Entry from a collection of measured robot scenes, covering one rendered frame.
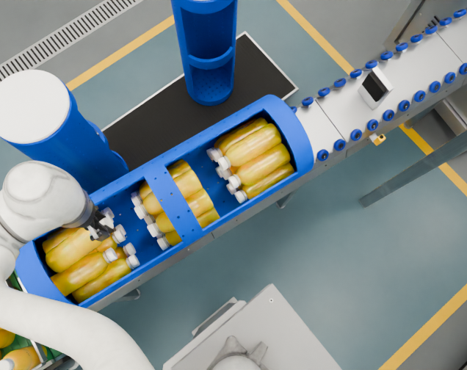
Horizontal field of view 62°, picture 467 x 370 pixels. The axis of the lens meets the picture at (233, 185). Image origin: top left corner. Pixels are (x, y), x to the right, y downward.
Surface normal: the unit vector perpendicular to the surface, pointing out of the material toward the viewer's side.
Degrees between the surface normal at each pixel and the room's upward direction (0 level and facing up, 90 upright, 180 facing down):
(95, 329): 46
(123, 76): 0
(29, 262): 7
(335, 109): 0
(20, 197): 9
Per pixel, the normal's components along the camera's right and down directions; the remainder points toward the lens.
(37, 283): 0.17, -0.02
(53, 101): 0.03, -0.25
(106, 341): 0.02, -0.87
